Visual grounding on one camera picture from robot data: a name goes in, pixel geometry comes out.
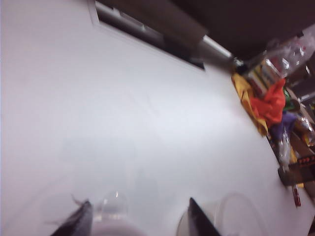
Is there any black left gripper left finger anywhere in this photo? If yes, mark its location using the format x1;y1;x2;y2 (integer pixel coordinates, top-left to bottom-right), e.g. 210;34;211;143
49;200;94;236

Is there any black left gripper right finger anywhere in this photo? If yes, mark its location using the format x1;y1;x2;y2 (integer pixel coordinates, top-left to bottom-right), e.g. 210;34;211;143
189;197;221;236

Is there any clear lid with pink seal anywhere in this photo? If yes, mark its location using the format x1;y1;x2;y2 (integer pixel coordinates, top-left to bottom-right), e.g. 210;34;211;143
91;189;140;236

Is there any round clear plastic box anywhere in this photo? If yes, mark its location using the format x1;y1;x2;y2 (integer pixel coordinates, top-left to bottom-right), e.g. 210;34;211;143
176;193;263;236

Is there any purple cloth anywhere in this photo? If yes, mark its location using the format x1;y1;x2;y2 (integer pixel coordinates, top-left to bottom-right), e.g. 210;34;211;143
269;112;299;144

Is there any orange-red cloth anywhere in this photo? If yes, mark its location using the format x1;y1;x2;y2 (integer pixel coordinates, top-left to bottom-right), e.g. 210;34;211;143
250;78;287;129

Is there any yellow cloth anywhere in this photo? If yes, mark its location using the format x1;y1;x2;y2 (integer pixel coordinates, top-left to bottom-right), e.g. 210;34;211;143
231;72;269;137

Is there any printed plastic snack bag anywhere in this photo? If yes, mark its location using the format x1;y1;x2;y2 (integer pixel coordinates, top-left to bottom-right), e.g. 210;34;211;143
246;24;315;97

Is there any grey desk cable flap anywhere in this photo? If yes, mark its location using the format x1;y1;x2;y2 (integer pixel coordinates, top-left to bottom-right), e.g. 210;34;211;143
94;0;210;71

